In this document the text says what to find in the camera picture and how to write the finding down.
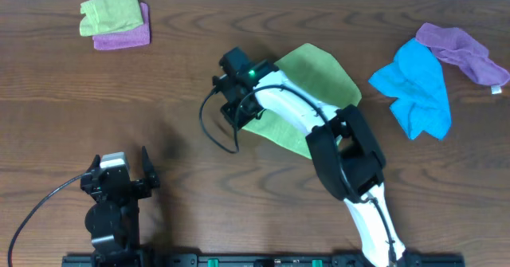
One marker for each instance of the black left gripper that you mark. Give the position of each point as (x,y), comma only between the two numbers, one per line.
(135,184)

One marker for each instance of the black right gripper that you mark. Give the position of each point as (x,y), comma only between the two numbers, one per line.
(226,111)

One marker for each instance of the light green cloth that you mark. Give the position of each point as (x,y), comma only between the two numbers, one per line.
(321,75)

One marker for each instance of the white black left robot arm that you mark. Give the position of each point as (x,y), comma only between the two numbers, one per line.
(113,221)

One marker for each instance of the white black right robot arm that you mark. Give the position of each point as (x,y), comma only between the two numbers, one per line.
(345,153)

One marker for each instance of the folded pink cloth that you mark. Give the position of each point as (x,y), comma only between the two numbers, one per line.
(138,36)

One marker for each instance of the folded green cloth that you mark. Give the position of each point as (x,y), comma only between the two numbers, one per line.
(109,16)

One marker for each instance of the blue crumpled cloth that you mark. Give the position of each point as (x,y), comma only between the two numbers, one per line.
(415,80)

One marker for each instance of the purple crumpled cloth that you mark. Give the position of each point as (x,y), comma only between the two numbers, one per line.
(456,47)

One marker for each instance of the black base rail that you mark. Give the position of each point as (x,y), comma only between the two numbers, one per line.
(194,260)

